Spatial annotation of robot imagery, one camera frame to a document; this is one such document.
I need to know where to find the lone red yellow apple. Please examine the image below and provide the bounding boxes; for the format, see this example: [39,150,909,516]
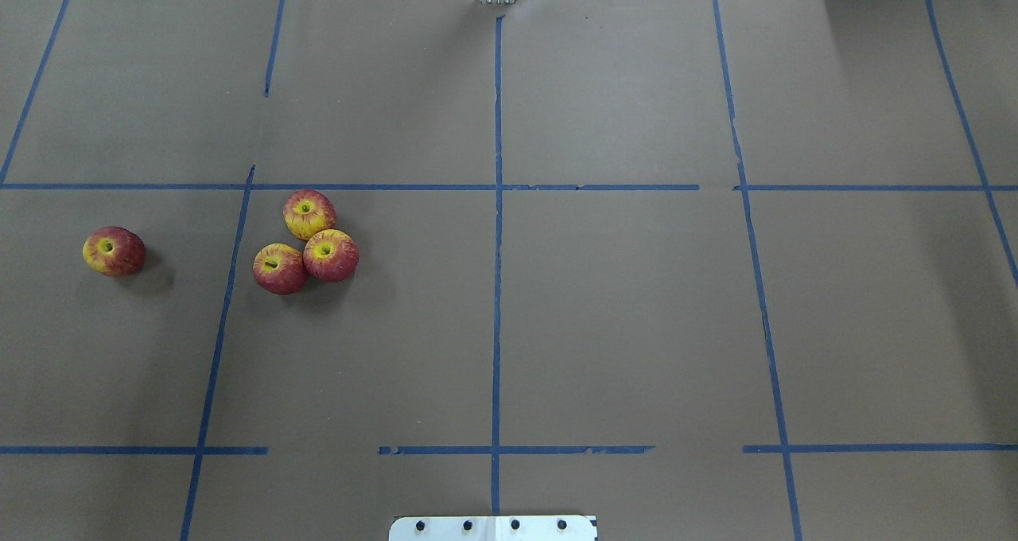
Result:
[81,226,148,277]

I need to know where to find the front right red apple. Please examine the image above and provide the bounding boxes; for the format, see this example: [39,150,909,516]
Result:
[302,228,359,283]

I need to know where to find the rear red yellow apple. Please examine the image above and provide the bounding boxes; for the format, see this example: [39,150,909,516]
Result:
[282,190,337,241]

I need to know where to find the front left red apple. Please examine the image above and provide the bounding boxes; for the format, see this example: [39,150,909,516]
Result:
[252,244,310,297]

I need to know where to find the white metal base plate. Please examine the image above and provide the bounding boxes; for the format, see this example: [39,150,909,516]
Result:
[388,515,599,540]

